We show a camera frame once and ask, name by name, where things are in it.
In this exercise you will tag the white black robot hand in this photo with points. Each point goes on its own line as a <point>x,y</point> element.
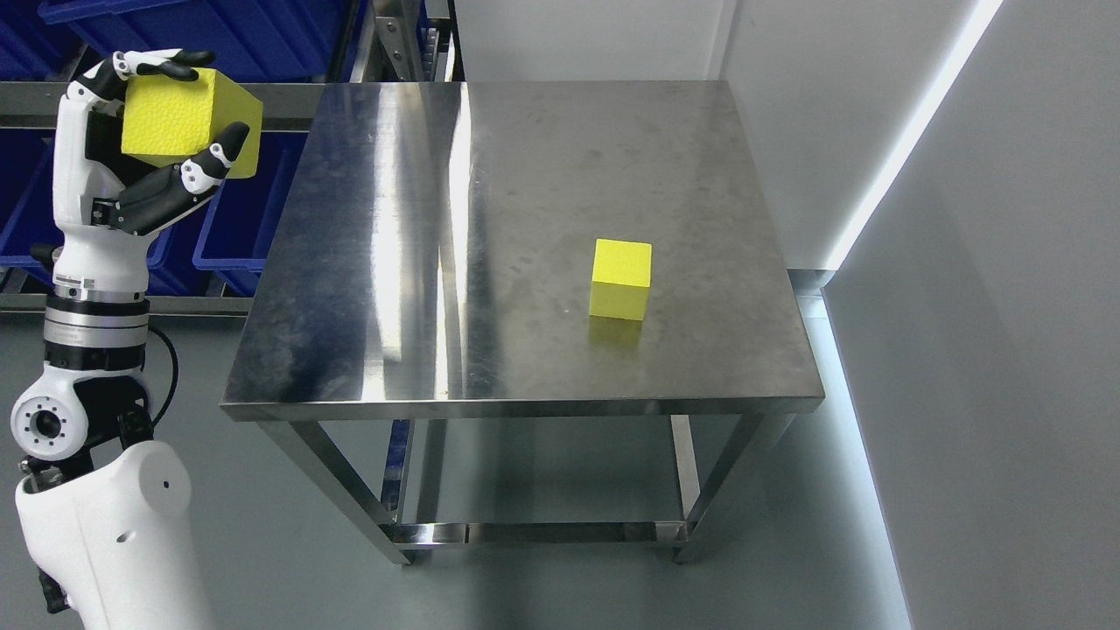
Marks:
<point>111,207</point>

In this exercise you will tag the yellow foam block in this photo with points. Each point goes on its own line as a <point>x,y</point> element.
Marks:
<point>165,120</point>
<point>621,278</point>

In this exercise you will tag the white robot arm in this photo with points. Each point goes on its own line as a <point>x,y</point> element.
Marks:
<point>103,504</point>

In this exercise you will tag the metal shelf rack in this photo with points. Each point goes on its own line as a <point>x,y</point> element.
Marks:
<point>34,106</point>

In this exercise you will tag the blue bin beside table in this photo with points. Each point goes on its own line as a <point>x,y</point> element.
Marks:
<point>241,219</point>

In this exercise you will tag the blue bin upper left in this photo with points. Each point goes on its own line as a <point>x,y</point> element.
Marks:
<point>254,41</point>

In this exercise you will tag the stainless steel table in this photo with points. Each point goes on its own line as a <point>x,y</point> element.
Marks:
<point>434,262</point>

